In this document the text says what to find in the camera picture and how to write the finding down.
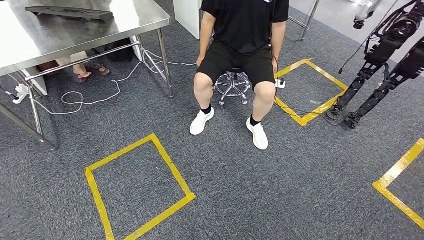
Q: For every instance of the person's right hand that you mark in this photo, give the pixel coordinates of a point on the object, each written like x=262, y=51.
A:
x=200, y=61

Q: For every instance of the person's left hand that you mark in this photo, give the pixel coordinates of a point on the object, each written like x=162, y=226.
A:
x=275, y=66

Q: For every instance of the black plastic panel part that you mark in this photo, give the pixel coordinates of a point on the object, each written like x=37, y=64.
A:
x=73, y=12

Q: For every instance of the person's left forearm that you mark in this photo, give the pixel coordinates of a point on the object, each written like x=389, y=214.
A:
x=278, y=46

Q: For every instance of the person's right forearm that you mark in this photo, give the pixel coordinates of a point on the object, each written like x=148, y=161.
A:
x=204, y=44

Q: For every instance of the white handheld controller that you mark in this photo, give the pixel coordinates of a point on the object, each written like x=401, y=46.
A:
x=280, y=83

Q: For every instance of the chrome wheeled stool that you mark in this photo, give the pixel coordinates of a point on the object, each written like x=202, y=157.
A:
x=232, y=84

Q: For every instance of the white cabinet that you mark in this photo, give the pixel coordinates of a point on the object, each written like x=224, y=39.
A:
x=187, y=16

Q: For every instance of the person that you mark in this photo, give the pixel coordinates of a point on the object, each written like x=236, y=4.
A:
x=245, y=26
x=81, y=71

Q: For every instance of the yellow floor tape rectangle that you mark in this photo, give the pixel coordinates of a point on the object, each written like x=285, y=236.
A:
x=172, y=165
x=308, y=118
x=394, y=172

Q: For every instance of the black backpack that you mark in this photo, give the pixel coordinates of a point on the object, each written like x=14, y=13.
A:
x=121, y=51

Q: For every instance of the black tripod stand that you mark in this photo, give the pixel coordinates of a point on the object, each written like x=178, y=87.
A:
x=381, y=49

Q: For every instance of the white power strip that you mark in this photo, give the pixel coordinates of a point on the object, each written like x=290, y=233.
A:
x=21, y=92

